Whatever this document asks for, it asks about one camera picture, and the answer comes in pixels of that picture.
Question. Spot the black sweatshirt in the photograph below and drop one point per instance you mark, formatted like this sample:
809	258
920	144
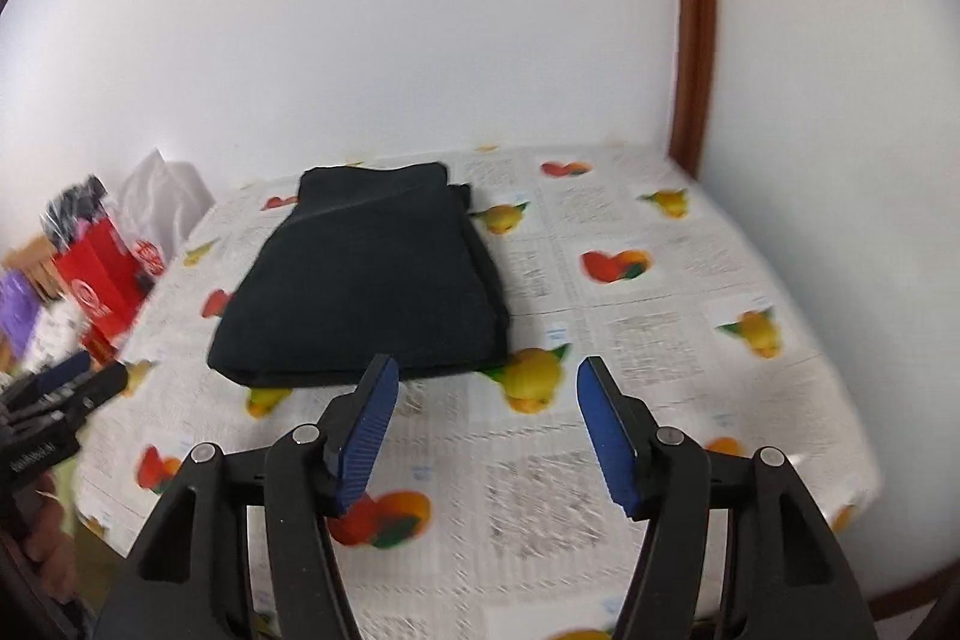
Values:
367	280

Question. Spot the white plastic bag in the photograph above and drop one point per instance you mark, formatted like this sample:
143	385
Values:
161	197

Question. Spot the plaid cloth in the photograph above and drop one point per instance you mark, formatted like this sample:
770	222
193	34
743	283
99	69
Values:
75	209

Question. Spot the purple packet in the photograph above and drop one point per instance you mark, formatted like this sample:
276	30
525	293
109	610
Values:
16	317

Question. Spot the wooden headboard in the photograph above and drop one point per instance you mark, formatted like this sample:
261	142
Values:
30	257

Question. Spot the white floral cloth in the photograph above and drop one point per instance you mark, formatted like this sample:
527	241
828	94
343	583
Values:
54	332

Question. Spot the brown wooden door frame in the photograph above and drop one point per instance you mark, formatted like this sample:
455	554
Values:
694	10

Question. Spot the fruit print tablecloth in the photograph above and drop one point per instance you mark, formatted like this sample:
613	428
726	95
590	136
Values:
675	347

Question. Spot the red box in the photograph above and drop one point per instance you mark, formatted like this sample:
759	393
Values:
97	280

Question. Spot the person's left hand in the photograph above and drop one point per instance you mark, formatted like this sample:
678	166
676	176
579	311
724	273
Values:
52	535

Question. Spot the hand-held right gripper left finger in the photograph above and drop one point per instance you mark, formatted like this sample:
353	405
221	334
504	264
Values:
371	437

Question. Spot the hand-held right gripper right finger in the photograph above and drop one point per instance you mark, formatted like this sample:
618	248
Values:
607	437

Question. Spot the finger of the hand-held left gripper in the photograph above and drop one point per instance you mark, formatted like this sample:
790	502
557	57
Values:
94	389
60	370

